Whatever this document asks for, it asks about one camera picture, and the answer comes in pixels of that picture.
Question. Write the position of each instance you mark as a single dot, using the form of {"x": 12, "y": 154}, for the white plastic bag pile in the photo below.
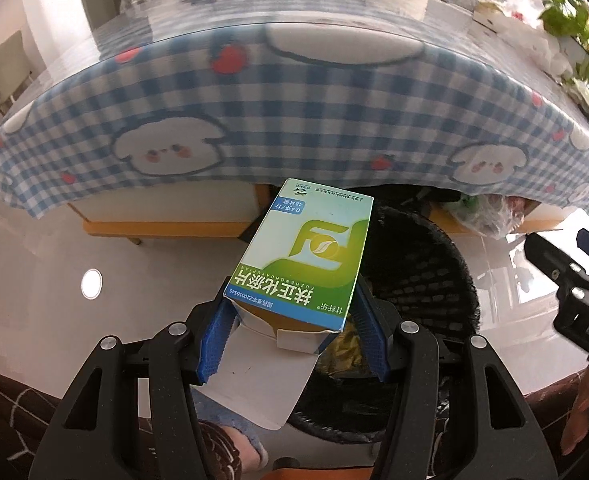
{"x": 539, "y": 46}

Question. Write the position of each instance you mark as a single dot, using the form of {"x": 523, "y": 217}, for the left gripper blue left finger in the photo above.
{"x": 214, "y": 339}

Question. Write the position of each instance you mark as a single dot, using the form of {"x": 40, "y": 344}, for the green potted plant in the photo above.
{"x": 569, "y": 19}

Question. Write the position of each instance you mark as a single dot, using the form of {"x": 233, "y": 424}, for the blue checkered bear tablecloth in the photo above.
{"x": 344, "y": 92}

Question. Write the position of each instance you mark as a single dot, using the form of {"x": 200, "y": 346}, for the black trash bin with liner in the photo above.
{"x": 416, "y": 274}

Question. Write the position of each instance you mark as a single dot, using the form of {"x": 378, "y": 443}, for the gold tissue package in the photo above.
{"x": 344, "y": 357}

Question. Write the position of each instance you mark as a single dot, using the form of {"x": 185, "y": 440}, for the beige dining chair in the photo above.
{"x": 15, "y": 69}

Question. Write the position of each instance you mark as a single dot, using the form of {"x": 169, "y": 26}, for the green white medicine box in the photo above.
{"x": 292, "y": 290}

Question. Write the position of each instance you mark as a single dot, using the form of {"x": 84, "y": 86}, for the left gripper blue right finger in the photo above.
{"x": 374, "y": 341}

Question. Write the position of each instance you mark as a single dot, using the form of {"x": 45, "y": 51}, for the plastic bags under table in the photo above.
{"x": 488, "y": 215}

